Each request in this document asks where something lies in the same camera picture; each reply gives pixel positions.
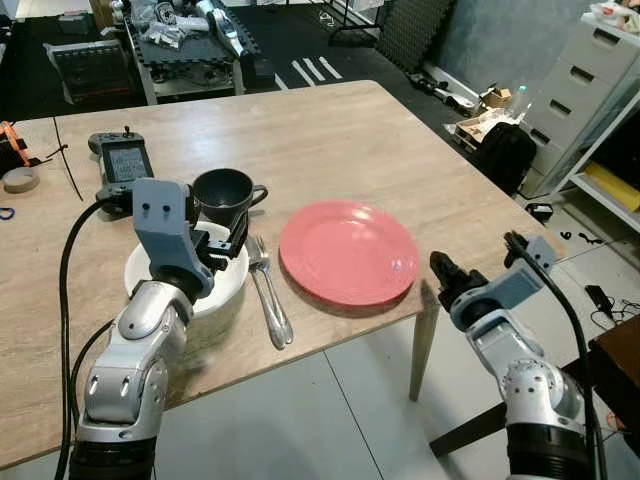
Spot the white ceramic bowl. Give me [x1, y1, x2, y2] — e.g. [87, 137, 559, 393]
[124, 222, 249, 318]

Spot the pink round plate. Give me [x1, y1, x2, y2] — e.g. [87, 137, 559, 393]
[279, 199, 420, 307]

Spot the dark grey cup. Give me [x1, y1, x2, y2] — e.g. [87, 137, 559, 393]
[192, 168, 269, 229]

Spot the silver metal spoon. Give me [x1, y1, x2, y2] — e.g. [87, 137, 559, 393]
[258, 236, 295, 346]

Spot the black handheld controller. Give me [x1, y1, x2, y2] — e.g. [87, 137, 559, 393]
[88, 128, 156, 206]

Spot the black backpack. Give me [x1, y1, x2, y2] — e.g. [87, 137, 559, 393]
[478, 122, 539, 196]

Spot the black power adapter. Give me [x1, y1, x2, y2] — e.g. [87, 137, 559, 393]
[583, 285, 616, 313]

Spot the light wooden dining table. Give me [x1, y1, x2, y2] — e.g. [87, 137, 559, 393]
[0, 80, 561, 471]

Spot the white shelf unit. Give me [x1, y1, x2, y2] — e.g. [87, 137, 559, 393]
[555, 90, 640, 236]

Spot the yellow flat box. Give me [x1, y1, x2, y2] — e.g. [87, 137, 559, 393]
[585, 162, 640, 211]

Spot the dark brown wooden table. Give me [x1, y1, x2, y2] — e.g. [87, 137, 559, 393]
[430, 315, 640, 480]

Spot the black wheeled cart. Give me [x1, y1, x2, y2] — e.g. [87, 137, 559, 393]
[125, 15, 276, 101]

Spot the small open cardboard box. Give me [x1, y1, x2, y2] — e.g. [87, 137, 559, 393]
[480, 85, 513, 109]

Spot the grey tape roll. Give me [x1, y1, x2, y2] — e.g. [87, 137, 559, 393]
[2, 167, 41, 194]

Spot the grey plastic crate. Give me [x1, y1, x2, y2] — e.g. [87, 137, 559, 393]
[45, 40, 136, 103]

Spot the silver robot lying down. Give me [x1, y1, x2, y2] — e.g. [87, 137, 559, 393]
[130, 0, 251, 61]

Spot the orange black device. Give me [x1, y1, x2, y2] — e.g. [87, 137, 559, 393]
[0, 122, 31, 171]

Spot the grey drawer cabinet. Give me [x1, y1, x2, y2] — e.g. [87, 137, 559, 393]
[520, 22, 640, 181]

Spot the black foam mat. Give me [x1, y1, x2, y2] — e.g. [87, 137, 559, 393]
[375, 0, 456, 73]

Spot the pink white cloth pile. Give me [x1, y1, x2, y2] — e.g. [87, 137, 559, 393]
[590, 0, 640, 31]

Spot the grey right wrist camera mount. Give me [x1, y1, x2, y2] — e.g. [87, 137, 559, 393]
[450, 235, 563, 333]

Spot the thin black wire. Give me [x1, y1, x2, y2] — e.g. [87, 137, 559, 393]
[52, 117, 85, 201]

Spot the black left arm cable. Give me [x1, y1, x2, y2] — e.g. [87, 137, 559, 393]
[55, 195, 136, 480]

